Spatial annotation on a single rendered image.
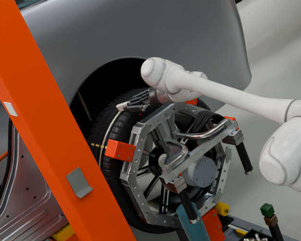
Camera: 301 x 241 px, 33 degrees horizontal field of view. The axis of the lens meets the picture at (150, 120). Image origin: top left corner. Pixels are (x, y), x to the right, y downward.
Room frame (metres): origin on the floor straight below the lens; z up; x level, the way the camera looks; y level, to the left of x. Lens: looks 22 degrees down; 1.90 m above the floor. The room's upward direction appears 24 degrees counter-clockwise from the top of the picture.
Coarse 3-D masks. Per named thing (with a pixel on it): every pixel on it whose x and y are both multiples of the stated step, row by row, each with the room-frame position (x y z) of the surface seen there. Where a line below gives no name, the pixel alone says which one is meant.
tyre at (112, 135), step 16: (128, 96) 2.19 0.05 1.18; (112, 112) 2.12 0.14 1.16; (128, 112) 2.03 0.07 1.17; (144, 112) 2.04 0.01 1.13; (96, 128) 2.13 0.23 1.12; (112, 128) 2.03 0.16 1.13; (128, 128) 1.99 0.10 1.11; (96, 144) 2.06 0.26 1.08; (96, 160) 2.02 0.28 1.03; (112, 160) 1.93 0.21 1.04; (112, 176) 1.92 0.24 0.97; (112, 192) 1.91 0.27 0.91; (128, 208) 1.92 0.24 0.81; (144, 224) 1.93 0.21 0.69
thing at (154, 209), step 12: (180, 120) 2.30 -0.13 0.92; (192, 120) 2.18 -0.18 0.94; (156, 132) 2.07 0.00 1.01; (156, 144) 2.07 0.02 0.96; (192, 144) 2.29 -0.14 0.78; (156, 156) 2.05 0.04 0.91; (144, 168) 2.01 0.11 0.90; (156, 168) 2.04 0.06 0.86; (156, 180) 2.03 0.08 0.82; (144, 192) 2.01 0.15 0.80; (168, 192) 2.04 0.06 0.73; (192, 192) 2.13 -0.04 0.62; (156, 204) 2.15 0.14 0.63; (168, 204) 2.12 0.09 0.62; (180, 204) 2.09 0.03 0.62
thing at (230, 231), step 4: (228, 228) 2.37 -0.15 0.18; (232, 228) 2.37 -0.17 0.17; (224, 232) 2.35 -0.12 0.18; (228, 232) 2.35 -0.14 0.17; (232, 232) 2.35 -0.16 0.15; (236, 232) 2.31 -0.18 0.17; (240, 232) 2.29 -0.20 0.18; (244, 232) 2.27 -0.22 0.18; (232, 236) 2.33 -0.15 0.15; (236, 236) 2.31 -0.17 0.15; (240, 236) 2.29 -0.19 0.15
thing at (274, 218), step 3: (273, 216) 1.72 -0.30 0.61; (276, 216) 1.73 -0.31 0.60; (264, 219) 1.74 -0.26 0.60; (267, 219) 1.72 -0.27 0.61; (270, 219) 1.71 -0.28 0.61; (273, 219) 1.72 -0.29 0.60; (276, 219) 1.72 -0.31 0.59; (267, 222) 1.73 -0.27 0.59; (270, 222) 1.71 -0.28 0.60; (273, 222) 1.71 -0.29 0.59; (276, 222) 1.72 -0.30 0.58; (270, 225) 1.72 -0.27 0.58; (273, 225) 1.71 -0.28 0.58
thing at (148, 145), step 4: (148, 136) 2.52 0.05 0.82; (148, 140) 2.51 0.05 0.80; (148, 144) 2.51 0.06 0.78; (152, 144) 2.52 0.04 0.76; (144, 148) 2.49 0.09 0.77; (148, 148) 2.50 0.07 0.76; (144, 156) 2.48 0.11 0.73; (148, 156) 2.49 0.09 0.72; (140, 160) 2.47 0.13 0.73; (144, 160) 2.48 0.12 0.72; (140, 164) 2.46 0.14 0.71; (144, 164) 2.47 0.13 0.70
